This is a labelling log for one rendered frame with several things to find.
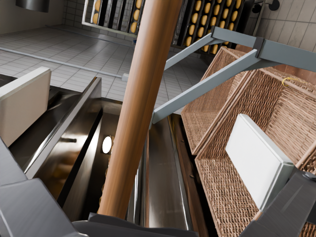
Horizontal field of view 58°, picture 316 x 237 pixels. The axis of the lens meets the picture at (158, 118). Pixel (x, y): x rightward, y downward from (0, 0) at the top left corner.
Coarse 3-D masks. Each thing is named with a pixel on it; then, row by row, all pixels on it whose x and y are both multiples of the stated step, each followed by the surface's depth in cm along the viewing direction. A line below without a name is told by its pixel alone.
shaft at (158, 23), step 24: (168, 0) 23; (144, 24) 24; (168, 24) 24; (144, 48) 24; (168, 48) 25; (144, 72) 25; (144, 96) 25; (120, 120) 27; (144, 120) 27; (120, 144) 27; (120, 168) 28; (120, 192) 29; (120, 216) 30
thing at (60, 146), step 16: (96, 80) 166; (96, 96) 160; (80, 112) 121; (96, 112) 164; (64, 128) 99; (80, 128) 123; (48, 144) 87; (64, 144) 98; (80, 144) 125; (48, 160) 82; (64, 160) 100; (32, 176) 71; (48, 176) 83; (64, 176) 102
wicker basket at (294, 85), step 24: (264, 72) 107; (240, 96) 118; (264, 96) 119; (288, 96) 113; (312, 96) 75; (264, 120) 123; (288, 120) 109; (312, 120) 95; (216, 144) 126; (288, 144) 106; (312, 144) 67; (216, 168) 121; (312, 168) 69; (216, 192) 105; (240, 192) 105; (216, 216) 92; (240, 216) 93
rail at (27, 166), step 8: (88, 88) 149; (80, 96) 135; (72, 104) 123; (64, 120) 106; (56, 128) 99; (48, 136) 92; (40, 144) 87; (40, 152) 83; (32, 160) 78; (24, 168) 74
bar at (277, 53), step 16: (224, 32) 106; (192, 48) 109; (256, 48) 63; (272, 48) 61; (288, 48) 61; (240, 64) 63; (256, 64) 64; (272, 64) 64; (288, 64) 63; (304, 64) 63; (208, 80) 64; (224, 80) 64; (176, 96) 67; (192, 96) 66; (160, 112) 67; (144, 144) 51; (144, 160) 46; (144, 176) 42; (144, 192) 38; (128, 208) 35; (144, 208) 35; (144, 224) 33
